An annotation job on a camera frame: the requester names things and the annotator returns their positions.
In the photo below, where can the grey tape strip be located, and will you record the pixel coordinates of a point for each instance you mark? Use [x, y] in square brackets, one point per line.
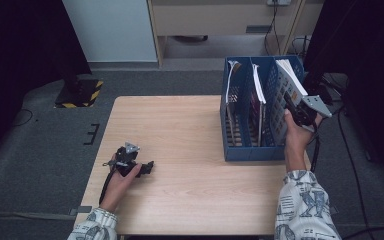
[80, 210]

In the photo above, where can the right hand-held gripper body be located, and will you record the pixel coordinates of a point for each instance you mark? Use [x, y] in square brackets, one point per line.
[305, 113]

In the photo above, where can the black floor tape mark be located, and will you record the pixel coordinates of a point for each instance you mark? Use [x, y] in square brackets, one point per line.
[94, 135]

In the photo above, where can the person's right hand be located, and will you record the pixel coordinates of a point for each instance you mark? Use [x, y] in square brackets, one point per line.
[296, 146]

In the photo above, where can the purple and blue magazine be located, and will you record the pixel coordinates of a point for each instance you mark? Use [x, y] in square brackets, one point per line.
[254, 113]
[262, 126]

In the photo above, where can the white cabinet panel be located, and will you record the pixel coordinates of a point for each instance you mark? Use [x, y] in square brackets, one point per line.
[113, 30]

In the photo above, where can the white power socket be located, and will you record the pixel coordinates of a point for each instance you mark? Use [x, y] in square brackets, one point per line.
[279, 2]

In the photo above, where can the black curtain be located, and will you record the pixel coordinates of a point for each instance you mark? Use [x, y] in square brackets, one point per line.
[373, 50]
[20, 50]

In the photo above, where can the blue file rack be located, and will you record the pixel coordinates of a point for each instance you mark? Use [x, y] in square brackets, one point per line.
[253, 154]

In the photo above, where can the beige wooden desk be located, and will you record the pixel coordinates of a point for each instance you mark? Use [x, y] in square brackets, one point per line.
[213, 20]

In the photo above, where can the person's left hand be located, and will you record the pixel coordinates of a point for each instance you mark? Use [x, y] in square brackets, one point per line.
[116, 193]

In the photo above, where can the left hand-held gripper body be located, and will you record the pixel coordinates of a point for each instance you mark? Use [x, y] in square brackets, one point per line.
[126, 161]

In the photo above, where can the black and grey magazine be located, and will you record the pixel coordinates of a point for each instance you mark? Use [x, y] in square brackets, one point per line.
[230, 83]

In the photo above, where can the white magazine with colourful pictures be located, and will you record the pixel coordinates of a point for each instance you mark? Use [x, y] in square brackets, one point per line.
[280, 100]

